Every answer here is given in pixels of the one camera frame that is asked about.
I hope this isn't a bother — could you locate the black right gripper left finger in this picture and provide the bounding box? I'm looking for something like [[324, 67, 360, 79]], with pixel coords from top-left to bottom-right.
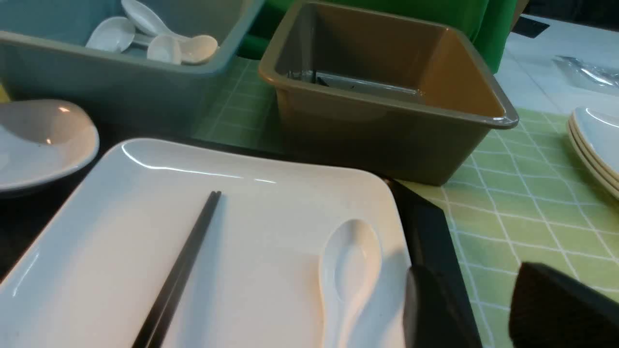
[[404, 265, 477, 348]]

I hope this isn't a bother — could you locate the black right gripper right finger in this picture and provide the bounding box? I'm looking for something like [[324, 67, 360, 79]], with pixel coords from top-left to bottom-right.
[[509, 262, 619, 348]]

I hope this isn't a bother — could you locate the white ceramic soup spoon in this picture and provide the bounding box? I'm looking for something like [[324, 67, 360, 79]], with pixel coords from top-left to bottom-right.
[[318, 219, 383, 348]]

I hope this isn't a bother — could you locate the black chopstick pair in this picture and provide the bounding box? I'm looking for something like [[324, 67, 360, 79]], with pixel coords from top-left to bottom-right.
[[132, 191, 222, 348]]

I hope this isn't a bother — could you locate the large white square plate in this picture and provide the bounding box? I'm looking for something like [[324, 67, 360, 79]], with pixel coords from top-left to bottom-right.
[[0, 139, 411, 348]]

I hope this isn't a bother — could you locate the small white bowl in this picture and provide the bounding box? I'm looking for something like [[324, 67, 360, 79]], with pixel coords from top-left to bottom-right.
[[0, 99, 100, 197]]

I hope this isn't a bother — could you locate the black plastic serving tray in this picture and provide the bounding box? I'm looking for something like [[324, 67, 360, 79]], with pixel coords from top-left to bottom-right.
[[1, 122, 482, 348]]

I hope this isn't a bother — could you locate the stack of white plates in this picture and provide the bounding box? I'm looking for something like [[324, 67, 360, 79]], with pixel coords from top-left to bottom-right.
[[567, 107, 619, 199]]

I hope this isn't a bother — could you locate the clear plastic bag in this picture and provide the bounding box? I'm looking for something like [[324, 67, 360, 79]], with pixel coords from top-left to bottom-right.
[[552, 55, 619, 96]]

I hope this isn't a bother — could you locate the brown plastic bin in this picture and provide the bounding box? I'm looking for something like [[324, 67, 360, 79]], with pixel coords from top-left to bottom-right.
[[259, 0, 519, 186]]

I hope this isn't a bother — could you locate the white soup spoon in bin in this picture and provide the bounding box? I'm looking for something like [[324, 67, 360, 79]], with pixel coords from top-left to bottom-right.
[[86, 17, 136, 53], [179, 35, 219, 65], [146, 35, 182, 65], [121, 0, 190, 42]]

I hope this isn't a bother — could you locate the teal plastic bin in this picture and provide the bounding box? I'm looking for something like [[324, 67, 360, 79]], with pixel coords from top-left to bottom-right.
[[0, 0, 264, 130]]

